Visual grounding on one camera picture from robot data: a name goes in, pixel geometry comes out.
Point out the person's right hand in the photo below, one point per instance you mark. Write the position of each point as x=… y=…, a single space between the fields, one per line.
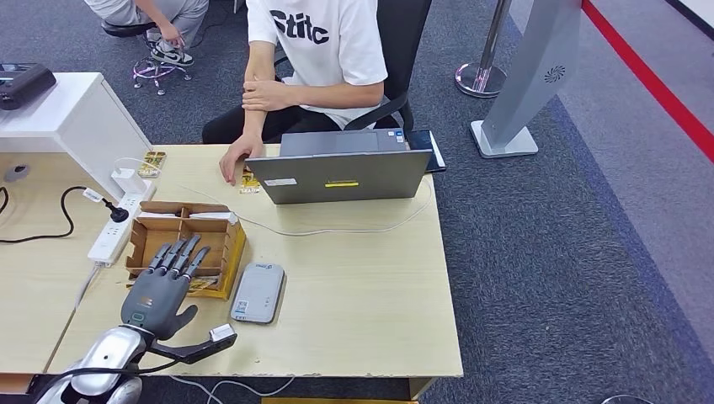
x=240 y=156

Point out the person's left hand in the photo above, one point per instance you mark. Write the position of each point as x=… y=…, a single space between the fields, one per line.
x=266 y=95

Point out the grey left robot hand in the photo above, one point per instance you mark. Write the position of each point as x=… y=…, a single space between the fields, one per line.
x=153 y=301

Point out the yellow patterned hotel card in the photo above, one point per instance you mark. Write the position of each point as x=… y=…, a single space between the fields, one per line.
x=249 y=183

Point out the person's right forearm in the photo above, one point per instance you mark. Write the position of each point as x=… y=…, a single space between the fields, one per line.
x=257 y=120

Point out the person's left forearm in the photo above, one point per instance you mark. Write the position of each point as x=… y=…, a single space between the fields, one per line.
x=334 y=96

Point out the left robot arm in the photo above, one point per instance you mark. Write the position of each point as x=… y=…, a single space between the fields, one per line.
x=109 y=354

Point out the person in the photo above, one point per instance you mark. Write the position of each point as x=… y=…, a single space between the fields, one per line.
x=329 y=50

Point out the white card reader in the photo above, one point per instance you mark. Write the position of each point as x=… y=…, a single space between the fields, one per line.
x=257 y=292

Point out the white power strip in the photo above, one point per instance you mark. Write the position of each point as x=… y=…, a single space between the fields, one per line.
x=114 y=240

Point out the cardboard divider box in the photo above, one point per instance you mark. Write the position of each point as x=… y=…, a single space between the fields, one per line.
x=231 y=256

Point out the grey laptop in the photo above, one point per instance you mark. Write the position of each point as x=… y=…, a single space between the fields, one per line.
x=346 y=175

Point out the white charger block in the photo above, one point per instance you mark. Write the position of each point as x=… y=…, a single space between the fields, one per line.
x=128 y=181

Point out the black stool chrome base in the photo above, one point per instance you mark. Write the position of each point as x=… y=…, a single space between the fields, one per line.
x=153 y=69

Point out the black office chair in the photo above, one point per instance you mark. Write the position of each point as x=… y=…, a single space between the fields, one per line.
x=404 y=44

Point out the black phone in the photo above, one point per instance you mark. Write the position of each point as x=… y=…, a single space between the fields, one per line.
x=426 y=148

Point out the white cabinet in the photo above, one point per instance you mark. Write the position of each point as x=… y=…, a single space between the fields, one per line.
x=67 y=122

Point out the black desktop device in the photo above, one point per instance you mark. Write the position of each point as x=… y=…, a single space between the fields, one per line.
x=22 y=83

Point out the grey sign stand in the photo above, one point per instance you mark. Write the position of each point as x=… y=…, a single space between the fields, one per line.
x=535 y=67

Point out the pale wrist camera on bracket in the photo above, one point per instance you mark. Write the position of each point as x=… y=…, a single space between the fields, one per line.
x=192 y=350

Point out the chrome stanchion post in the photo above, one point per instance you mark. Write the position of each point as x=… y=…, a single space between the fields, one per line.
x=482 y=78

